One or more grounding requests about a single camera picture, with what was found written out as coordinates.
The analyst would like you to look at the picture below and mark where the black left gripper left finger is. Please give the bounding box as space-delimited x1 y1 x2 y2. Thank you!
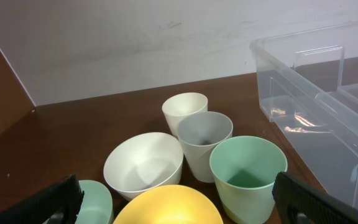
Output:
0 174 85 224

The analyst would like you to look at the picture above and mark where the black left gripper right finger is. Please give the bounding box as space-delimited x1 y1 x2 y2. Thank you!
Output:
272 172 358 224

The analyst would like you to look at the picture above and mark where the mint green small bowl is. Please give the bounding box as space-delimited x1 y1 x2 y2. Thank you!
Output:
44 179 115 224

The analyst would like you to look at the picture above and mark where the yellow small bowl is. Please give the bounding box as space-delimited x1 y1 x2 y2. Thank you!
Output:
113 185 223 224

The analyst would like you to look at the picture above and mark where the mint green cup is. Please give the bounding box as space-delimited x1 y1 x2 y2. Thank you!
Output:
209 136 288 223

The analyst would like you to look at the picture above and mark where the white small bowl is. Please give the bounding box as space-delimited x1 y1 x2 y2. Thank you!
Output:
103 132 184 201

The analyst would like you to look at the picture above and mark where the clear plastic storage bin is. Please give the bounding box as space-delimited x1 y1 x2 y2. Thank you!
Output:
250 22 358 209

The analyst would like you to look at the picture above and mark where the grey cup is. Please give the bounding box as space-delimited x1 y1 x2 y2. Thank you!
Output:
177 111 234 183

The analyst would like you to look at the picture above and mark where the cream white cup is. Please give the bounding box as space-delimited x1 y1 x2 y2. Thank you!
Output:
162 92 208 137

